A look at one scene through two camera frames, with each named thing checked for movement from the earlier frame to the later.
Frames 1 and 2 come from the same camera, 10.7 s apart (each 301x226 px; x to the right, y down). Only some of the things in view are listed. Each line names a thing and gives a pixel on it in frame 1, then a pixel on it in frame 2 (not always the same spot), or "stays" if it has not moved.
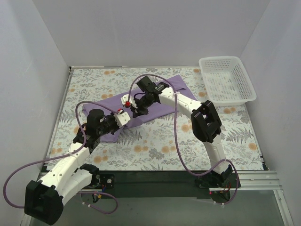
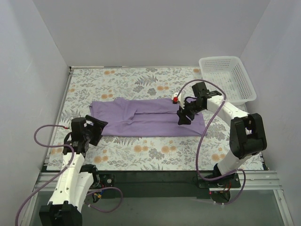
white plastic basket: [225, 81] stays
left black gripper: [112, 123] → [94, 130]
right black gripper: [138, 108] → [186, 113]
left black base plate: [103, 181] stays
